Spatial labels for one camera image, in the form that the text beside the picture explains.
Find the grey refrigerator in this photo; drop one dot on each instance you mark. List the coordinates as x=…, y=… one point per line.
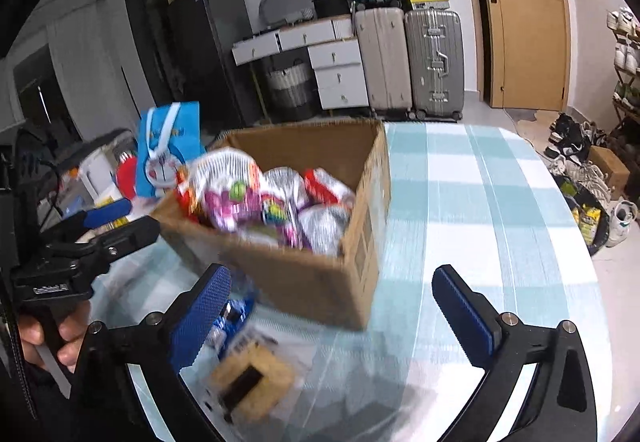
x=210, y=51

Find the pile of sneakers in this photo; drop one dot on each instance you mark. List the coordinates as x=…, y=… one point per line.
x=570, y=141

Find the silver suitcase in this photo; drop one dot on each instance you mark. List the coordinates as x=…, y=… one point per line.
x=432, y=61

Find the dark wooden wardrobe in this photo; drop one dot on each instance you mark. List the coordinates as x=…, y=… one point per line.
x=145, y=21

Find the woven laundry basket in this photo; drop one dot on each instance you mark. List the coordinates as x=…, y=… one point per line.
x=287, y=89

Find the red plastic thing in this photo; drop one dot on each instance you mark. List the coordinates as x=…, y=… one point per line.
x=127, y=177

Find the wooden shoe rack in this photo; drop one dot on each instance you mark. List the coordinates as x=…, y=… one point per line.
x=622, y=109

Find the yellow black box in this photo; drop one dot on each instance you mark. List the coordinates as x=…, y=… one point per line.
x=427, y=0

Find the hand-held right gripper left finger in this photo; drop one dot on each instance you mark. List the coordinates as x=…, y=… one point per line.
x=200, y=317

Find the white drawer cabinet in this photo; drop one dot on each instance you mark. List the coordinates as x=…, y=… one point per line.
x=335, y=71

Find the shoe rack with shoes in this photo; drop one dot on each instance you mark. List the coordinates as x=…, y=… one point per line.
x=625, y=21

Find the blue cartoon gift bag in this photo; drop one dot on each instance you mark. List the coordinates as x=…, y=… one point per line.
x=165, y=141

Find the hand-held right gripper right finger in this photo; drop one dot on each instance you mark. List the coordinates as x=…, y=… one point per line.
x=462, y=317

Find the wooden door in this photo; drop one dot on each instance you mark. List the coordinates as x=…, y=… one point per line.
x=525, y=21

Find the purple white snack packet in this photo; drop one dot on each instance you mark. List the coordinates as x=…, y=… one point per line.
x=285, y=227

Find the grey oval frame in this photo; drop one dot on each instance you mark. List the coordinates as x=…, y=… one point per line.
x=267, y=1

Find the blue cookie pack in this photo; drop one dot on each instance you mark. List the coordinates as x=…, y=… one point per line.
x=235, y=317

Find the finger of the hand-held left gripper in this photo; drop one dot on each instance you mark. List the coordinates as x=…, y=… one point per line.
x=135, y=232
x=107, y=212

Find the silver foil snack bag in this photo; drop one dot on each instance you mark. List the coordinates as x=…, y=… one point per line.
x=282, y=184

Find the person's left hand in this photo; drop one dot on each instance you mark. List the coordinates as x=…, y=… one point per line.
x=75, y=332

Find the white purple snack bag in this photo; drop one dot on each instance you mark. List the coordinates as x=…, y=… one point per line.
x=322, y=229

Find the brown cardboard box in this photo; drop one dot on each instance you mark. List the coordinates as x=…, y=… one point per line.
x=310, y=282

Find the black round bin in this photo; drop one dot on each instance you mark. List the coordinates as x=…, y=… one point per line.
x=585, y=222

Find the beige suitcase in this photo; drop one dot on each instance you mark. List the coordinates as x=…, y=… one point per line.
x=382, y=61

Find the red white large snack bag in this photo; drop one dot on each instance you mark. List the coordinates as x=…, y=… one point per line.
x=225, y=187

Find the red white snack packet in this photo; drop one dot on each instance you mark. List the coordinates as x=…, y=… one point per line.
x=327, y=187

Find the small cardboard box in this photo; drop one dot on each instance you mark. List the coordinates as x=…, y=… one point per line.
x=607, y=171

